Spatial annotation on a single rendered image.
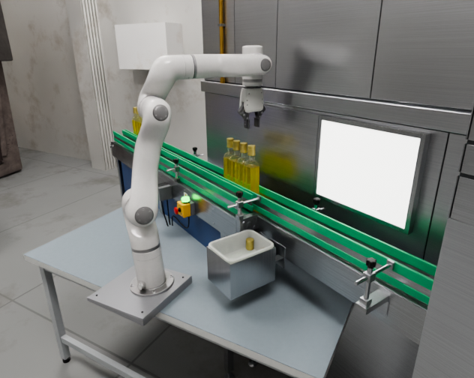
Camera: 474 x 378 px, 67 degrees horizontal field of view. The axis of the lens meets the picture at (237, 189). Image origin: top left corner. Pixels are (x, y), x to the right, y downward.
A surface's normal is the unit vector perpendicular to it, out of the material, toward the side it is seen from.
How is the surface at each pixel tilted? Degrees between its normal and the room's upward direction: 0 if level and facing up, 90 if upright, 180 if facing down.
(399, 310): 90
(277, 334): 0
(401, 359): 90
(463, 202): 90
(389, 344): 90
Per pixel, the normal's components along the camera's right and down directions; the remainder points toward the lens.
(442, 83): -0.82, 0.22
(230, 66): -0.38, 0.35
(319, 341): -0.01, -0.93
